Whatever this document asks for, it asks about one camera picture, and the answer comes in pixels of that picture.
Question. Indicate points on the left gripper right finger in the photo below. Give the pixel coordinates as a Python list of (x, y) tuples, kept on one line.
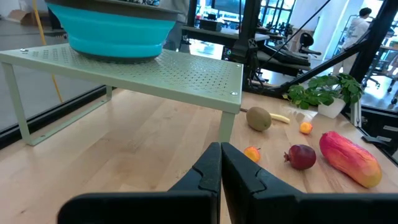
[(280, 208)]

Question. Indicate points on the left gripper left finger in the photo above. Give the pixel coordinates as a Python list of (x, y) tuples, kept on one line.
[(174, 205)]

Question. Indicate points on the dark red plum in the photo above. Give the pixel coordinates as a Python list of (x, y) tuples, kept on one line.
[(300, 157)]

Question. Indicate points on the red-yellow mango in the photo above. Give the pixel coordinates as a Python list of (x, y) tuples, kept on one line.
[(349, 158)]

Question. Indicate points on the brown kiwi fruit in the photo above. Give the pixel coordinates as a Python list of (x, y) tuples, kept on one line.
[(258, 119)]

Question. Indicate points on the blue collapsible colander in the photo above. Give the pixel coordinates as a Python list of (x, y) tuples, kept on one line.
[(112, 34)]

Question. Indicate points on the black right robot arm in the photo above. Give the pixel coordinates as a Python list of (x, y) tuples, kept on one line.
[(280, 59)]

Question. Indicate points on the small orange pear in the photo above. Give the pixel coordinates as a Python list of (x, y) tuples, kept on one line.
[(306, 127), (252, 154)]

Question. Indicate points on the potted green plant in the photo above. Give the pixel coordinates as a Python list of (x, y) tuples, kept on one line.
[(323, 93)]

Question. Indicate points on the green perforated metal shelf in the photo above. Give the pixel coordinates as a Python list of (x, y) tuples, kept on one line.
[(155, 74)]

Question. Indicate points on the black office chair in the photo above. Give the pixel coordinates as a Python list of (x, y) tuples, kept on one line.
[(308, 42)]

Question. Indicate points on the black background desk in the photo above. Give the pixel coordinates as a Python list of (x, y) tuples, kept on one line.
[(224, 35)]

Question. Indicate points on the black box on desk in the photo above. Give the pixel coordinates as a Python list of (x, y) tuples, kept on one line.
[(211, 25)]

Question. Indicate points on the person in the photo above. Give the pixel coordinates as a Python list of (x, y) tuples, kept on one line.
[(356, 31)]

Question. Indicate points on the brown cardboard box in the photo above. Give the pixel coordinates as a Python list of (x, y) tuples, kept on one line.
[(20, 17)]

